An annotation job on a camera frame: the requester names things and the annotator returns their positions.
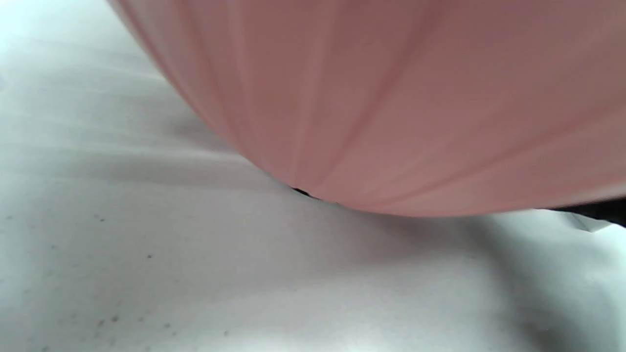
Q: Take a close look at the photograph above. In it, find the pink salad bowl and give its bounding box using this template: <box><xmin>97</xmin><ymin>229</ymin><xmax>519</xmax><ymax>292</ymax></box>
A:
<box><xmin>107</xmin><ymin>0</ymin><xmax>626</xmax><ymax>218</ymax></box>

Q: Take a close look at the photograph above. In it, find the person's right hand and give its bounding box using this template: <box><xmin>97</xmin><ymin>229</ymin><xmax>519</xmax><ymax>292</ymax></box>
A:
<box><xmin>548</xmin><ymin>197</ymin><xmax>626</xmax><ymax>228</ymax></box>

